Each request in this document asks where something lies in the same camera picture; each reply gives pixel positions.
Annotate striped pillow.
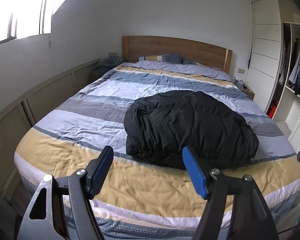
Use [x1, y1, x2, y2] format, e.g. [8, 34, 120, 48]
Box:
[138, 54, 199, 65]

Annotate black puffer jacket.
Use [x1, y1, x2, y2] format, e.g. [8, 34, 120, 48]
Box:
[123, 90, 259, 169]

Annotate blue-grey cloth beside bed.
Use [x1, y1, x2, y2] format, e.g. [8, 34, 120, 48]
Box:
[89, 56, 125, 83]

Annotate wall socket plate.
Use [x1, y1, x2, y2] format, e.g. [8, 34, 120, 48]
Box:
[238, 68, 245, 74]

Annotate red object in wardrobe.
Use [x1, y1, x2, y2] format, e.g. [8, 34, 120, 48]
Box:
[267, 101, 279, 119]

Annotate beige radiator cover cabinet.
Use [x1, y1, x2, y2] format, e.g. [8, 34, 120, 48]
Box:
[0, 59, 100, 201]

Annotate hanging clothes in wardrobe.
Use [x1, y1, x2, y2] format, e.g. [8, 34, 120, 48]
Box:
[278, 36, 300, 96]

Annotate window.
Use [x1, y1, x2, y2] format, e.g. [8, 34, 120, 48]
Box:
[0, 0, 87, 48]

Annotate white wardrobe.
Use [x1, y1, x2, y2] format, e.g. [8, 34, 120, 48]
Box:
[246, 0, 300, 151]

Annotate wooden nightstand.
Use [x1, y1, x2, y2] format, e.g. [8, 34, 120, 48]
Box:
[238, 85, 255, 100]

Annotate wooden headboard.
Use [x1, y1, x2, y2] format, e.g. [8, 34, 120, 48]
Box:
[122, 36, 232, 74]

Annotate striped duvet on bed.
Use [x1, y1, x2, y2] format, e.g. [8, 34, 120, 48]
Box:
[14, 61, 300, 239]

